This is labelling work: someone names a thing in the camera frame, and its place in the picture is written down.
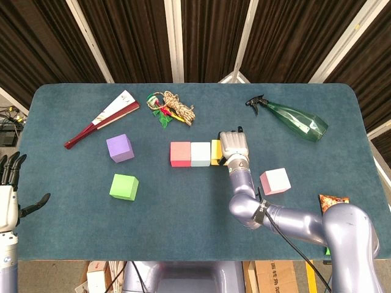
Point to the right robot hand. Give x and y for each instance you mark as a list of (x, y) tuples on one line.
[(233, 143)]

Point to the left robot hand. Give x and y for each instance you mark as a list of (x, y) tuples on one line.
[(7, 207)]

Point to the yellow foam cube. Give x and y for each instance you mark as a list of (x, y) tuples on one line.
[(216, 149)]

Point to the red foam cube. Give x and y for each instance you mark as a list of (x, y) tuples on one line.
[(180, 152)]

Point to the pink foam cube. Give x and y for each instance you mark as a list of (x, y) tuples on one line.
[(276, 180)]

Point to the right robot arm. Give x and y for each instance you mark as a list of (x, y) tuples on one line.
[(348, 232)]

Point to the light blue foam cube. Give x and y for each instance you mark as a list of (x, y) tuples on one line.
[(200, 153)]

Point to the green plastic spray bottle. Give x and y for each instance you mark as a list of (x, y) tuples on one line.
[(296, 120)]

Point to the black electronics box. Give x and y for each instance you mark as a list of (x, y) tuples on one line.
[(6, 138)]

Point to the colourful feather toy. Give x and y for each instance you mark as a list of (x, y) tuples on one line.
[(164, 117)]

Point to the blue felt table cloth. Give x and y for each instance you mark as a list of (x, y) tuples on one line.
[(195, 213)]

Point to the snack packet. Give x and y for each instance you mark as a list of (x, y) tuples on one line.
[(328, 201)]

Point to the white cardboard box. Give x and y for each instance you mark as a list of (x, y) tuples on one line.
[(96, 279)]

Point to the purple foam cube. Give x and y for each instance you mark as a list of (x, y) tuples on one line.
[(119, 148)]

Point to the green foam cube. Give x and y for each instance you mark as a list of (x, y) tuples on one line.
[(123, 186)]

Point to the folded red paper fan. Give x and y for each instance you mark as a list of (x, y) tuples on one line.
[(110, 116)]

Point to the brown cardboard box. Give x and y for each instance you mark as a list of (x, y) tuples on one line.
[(275, 277)]

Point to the grey-blue robot torso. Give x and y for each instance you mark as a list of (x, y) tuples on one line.
[(189, 277)]

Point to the dark brown curtain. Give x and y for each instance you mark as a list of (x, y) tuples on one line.
[(137, 36)]

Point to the white partition frame post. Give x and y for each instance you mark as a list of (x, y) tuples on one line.
[(380, 128), (12, 100), (246, 30), (174, 39), (354, 27), (88, 36)]

